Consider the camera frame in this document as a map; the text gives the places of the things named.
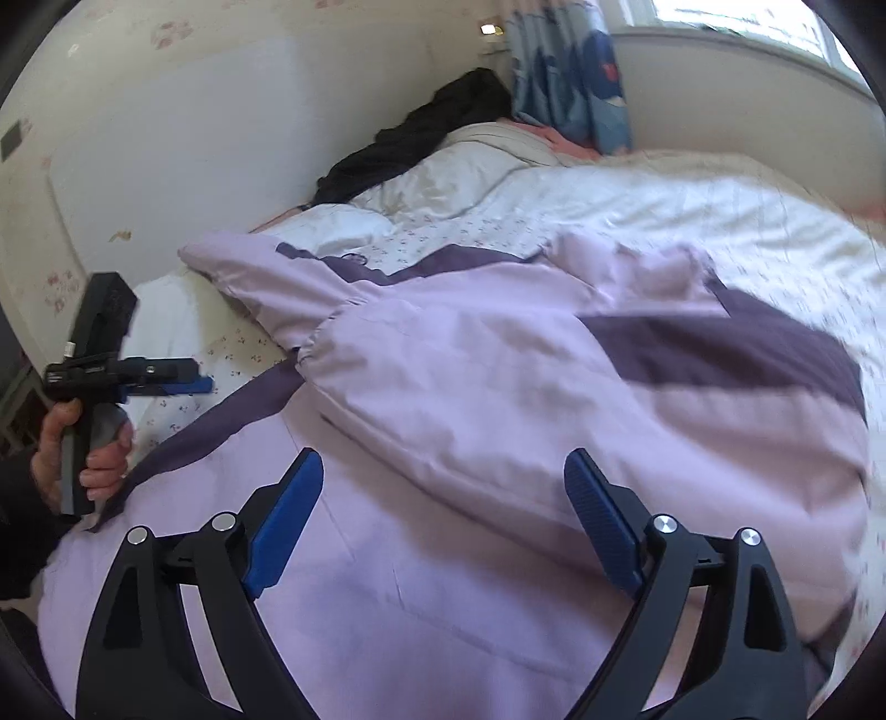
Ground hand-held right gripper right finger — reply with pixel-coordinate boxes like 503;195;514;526
563;449;811;720

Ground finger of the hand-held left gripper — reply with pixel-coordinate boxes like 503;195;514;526
119;356;213;398

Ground pink cloth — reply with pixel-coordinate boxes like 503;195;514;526
516;117;603;157

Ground white pillow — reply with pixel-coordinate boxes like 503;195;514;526
277;121;603;259

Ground blue patterned curtain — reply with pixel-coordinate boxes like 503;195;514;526
508;0;632;155

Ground window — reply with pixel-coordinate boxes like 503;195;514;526
623;0;866;79

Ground person's left forearm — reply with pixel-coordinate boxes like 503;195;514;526
0;449;74;606

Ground floral bed sheet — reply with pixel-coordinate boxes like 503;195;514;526
131;148;886;693

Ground lilac and purple jacket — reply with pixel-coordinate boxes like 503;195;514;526
38;232;869;720

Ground person's left hand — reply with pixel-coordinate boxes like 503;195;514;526
31;400;136;511

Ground black garment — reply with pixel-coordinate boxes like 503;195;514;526
317;67;514;205

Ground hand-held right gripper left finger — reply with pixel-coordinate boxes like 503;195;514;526
75;446;325;720

